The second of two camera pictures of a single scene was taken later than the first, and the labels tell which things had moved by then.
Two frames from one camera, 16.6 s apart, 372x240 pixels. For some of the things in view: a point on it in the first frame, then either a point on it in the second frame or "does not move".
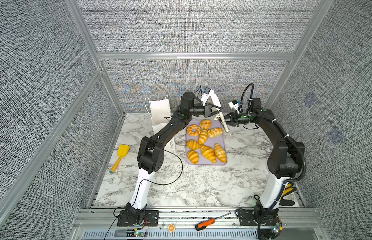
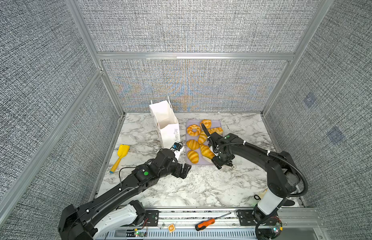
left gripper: [207, 108] to [185, 171]
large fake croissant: [208, 153] does not move
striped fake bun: [193, 144] does not move
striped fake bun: [193, 156] does not move
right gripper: [234, 118] to [217, 164]
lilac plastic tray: [205, 142] does not move
